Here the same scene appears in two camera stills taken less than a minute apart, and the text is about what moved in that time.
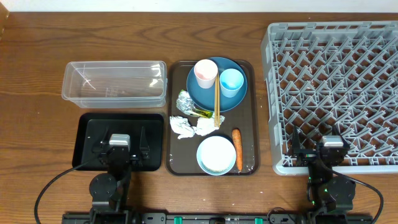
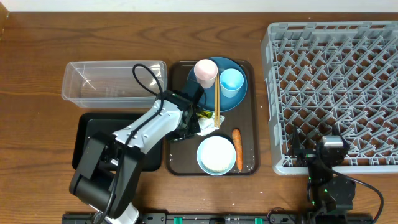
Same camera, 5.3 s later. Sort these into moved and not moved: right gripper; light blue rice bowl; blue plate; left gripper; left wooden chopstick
Moved: left gripper; blue plate
Not moved: right gripper; left wooden chopstick; light blue rice bowl
